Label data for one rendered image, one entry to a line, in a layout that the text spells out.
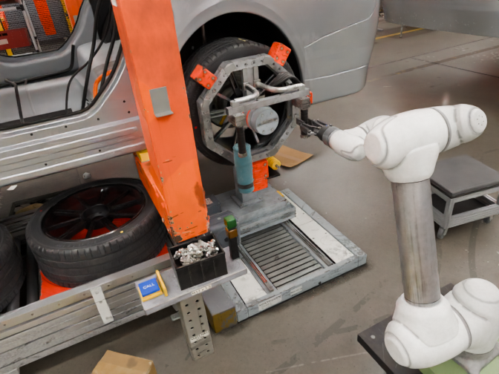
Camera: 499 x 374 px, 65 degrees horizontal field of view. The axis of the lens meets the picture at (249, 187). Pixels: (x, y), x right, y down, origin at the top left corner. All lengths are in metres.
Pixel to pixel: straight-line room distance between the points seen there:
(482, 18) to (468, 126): 2.84
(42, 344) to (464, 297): 1.65
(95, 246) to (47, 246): 0.23
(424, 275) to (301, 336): 0.89
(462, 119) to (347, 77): 1.41
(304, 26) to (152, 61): 1.08
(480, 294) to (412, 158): 0.51
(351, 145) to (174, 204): 0.75
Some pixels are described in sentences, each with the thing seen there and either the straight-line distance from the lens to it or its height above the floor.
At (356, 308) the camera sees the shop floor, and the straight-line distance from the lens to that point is 2.10.
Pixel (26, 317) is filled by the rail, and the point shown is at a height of 0.36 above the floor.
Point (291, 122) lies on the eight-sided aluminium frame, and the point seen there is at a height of 0.74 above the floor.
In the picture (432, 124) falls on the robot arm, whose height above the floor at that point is 1.14.
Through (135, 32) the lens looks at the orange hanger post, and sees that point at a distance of 1.36.
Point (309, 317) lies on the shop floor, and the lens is 2.04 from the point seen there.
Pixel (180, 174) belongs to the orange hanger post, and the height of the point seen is 0.84.
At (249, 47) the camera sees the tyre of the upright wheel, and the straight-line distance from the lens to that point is 2.02.
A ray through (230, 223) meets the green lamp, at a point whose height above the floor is 0.65.
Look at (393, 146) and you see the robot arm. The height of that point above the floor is 1.11.
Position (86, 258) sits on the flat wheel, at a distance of 1.89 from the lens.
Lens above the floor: 1.56
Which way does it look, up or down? 31 degrees down
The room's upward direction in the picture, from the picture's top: 5 degrees counter-clockwise
